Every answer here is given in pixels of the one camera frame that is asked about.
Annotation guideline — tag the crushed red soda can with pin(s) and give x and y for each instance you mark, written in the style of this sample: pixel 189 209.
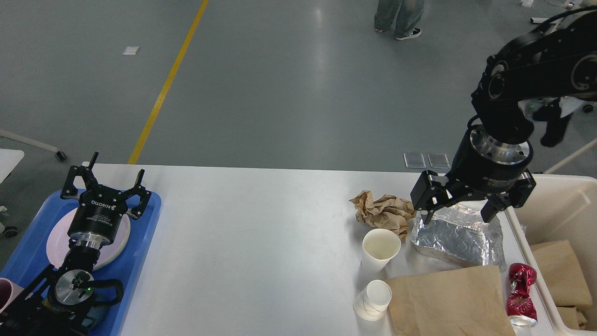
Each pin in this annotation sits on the crushed red soda can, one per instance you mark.
pixel 519 306

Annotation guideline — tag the person in jeans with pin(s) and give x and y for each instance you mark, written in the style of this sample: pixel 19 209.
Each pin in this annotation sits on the person in jeans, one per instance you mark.
pixel 405 14

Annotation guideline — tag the white paper cup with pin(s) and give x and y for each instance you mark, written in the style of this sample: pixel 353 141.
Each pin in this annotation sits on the white paper cup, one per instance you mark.
pixel 378 247
pixel 372 302

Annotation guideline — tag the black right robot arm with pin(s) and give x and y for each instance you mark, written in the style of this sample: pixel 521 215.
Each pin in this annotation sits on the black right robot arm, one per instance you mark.
pixel 557 59

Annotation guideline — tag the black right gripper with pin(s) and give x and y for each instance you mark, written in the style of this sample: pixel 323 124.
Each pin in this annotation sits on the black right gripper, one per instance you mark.
pixel 482 164

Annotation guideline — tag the left floor outlet cover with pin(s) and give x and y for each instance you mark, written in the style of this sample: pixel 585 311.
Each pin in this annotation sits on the left floor outlet cover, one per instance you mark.
pixel 414 160

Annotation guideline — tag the pink plate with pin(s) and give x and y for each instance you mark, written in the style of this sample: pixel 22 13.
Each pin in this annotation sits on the pink plate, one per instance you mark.
pixel 57 245

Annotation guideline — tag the crumpled aluminium foil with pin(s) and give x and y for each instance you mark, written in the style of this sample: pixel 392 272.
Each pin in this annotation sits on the crumpled aluminium foil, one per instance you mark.
pixel 460 236

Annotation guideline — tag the white stand leg left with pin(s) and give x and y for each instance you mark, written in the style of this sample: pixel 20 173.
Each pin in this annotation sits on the white stand leg left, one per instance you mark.
pixel 59 154

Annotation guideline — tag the right floor outlet cover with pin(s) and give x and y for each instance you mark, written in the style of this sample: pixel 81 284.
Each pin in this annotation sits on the right floor outlet cover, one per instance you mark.
pixel 438 160

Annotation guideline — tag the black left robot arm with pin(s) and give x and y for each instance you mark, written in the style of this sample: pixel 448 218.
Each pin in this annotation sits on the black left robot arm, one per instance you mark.
pixel 58 301

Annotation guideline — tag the beige plastic bin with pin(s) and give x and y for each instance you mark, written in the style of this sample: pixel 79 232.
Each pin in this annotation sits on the beige plastic bin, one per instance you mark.
pixel 561 207

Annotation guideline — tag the blue plastic tray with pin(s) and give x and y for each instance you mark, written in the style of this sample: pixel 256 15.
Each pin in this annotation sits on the blue plastic tray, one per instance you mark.
pixel 30 258

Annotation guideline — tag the crumpled brown paper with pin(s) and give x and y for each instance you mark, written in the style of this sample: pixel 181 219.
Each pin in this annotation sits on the crumpled brown paper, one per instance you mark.
pixel 388 212

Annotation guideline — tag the white side table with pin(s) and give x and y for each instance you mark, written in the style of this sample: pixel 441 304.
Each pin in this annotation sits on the white side table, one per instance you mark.
pixel 9 159

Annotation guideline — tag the brown paper bag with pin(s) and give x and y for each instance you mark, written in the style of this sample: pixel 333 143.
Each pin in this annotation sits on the brown paper bag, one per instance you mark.
pixel 462 302
pixel 565 281

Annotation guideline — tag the dark green mug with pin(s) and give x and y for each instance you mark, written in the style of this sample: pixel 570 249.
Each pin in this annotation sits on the dark green mug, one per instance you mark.
pixel 96 314

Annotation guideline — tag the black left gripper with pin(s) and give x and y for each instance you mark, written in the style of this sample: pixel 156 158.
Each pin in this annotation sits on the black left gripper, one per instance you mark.
pixel 100 217

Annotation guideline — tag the white stand leg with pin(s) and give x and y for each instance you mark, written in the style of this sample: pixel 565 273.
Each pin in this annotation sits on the white stand leg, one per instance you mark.
pixel 59 154
pixel 571 157

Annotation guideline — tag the floor outlet cover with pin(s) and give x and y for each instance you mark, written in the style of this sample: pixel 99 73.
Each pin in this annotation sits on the floor outlet cover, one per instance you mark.
pixel 414 160
pixel 438 160

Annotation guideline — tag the white stand leg right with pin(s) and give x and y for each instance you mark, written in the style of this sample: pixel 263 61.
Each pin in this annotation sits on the white stand leg right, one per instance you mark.
pixel 571 157

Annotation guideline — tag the pink ribbed cup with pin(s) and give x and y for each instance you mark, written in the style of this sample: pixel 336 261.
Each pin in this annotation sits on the pink ribbed cup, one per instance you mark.
pixel 8 292

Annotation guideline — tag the brown paper bag in bin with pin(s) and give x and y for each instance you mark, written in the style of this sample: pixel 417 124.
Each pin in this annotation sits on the brown paper bag in bin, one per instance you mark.
pixel 565 281

